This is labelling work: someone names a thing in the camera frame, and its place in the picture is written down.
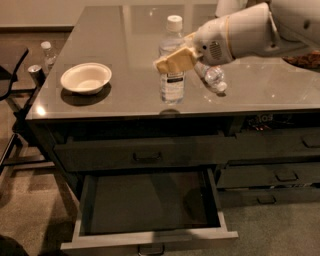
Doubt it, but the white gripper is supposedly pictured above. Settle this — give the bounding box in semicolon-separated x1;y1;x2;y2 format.
154;16;234;74

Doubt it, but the clear blue-label water bottle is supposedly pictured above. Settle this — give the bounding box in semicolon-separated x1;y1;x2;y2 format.
159;15;185;104

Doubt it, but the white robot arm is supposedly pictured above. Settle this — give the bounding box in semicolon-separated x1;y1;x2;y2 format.
154;0;320;74

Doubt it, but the crushed clear plastic bottle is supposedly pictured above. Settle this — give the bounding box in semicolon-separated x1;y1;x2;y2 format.
194;62;227;93

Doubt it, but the dark right middle drawer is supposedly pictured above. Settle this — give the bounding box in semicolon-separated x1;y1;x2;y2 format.
218;162;320;189

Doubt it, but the dark drawer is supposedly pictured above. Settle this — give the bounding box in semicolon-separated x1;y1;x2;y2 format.
236;128;320;159
218;162;320;189
218;187;320;208
54;135;236;172

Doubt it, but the dark top left drawer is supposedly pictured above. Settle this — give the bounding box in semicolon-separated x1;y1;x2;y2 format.
54;135;236;172

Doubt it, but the small bottle on chair side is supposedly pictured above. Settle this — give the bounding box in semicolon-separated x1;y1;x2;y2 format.
41;41;57;70

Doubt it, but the dark top right drawer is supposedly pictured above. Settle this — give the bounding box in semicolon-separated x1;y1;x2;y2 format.
236;128;320;159

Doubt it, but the dark right bottom drawer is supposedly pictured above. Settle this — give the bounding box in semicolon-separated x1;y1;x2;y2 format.
218;187;320;208

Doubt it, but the open middle drawer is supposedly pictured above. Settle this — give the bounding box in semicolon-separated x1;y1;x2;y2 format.
61;167;238;256

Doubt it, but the white cylindrical container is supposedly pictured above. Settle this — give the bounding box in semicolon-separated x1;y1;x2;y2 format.
215;0;248;18

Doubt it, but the white paper bowl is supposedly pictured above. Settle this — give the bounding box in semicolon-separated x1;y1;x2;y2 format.
60;63;112;95

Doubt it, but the jar of snacks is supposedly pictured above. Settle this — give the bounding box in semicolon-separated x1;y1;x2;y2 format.
283;50;320;70

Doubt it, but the metal soda can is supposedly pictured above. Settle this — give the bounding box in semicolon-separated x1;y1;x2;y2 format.
28;65;46;87

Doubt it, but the dark chair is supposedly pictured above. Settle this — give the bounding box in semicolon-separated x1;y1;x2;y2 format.
0;43;50;173

